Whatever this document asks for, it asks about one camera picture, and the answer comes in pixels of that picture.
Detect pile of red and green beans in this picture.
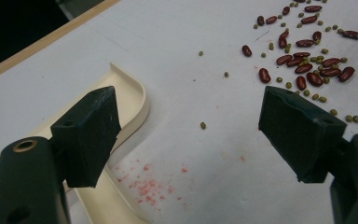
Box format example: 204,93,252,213
198,0,358,130

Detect white table cover sheet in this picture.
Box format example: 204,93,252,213
0,0,358,224

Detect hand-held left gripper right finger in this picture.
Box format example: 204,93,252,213
258,86,348,184

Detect cream plastic dustpan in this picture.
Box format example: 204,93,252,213
0,62,152,224

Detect wooden table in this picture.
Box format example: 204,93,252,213
0,0,120,86

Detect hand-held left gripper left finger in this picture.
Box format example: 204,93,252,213
49,86,122,189

